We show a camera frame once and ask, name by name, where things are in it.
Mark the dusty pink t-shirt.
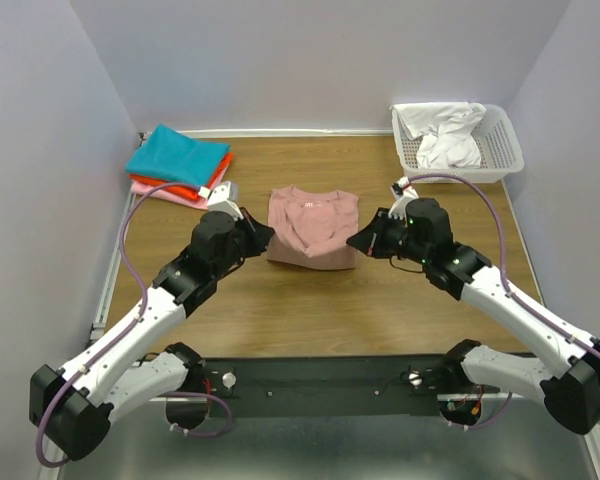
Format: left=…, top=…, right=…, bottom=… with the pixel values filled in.
left=267, top=186, right=359, bottom=271

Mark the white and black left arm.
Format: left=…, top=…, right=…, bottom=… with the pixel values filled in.
left=29, top=208, right=275, bottom=468

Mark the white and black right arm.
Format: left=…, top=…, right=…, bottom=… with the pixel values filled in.
left=347, top=198, right=600, bottom=435

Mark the folded orange t-shirt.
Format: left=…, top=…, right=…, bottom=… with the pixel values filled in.
left=130, top=152, right=233, bottom=203

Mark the folded light pink t-shirt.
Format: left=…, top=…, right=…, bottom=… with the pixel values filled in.
left=131, top=180, right=207, bottom=210

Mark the white crumpled t-shirt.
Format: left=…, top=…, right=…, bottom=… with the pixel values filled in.
left=391, top=102, right=486, bottom=170

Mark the folded teal t-shirt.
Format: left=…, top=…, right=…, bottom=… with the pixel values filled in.
left=125, top=124, right=230, bottom=187

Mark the white perforated plastic basket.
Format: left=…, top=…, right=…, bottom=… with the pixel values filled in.
left=391, top=104, right=525, bottom=184

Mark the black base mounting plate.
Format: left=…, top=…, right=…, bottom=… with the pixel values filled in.
left=144, top=353, right=504, bottom=419

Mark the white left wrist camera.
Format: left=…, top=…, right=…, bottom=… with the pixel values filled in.
left=199, top=181, right=243, bottom=220

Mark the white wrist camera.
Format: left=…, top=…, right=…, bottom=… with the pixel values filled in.
left=199, top=181, right=243, bottom=220
left=388, top=176, right=419, bottom=220

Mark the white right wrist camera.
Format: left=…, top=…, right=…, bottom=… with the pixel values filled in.
left=388, top=176, right=419, bottom=220

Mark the aluminium left side rail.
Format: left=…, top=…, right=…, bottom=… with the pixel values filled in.
left=85, top=191, right=135, bottom=349

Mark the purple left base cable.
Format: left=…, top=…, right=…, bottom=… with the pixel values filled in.
left=165, top=392, right=235, bottom=439

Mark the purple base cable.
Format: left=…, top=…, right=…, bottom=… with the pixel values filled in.
left=447, top=392, right=512, bottom=432
left=165, top=392, right=235, bottom=439

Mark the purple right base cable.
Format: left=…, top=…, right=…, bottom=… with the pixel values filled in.
left=447, top=392, right=512, bottom=432

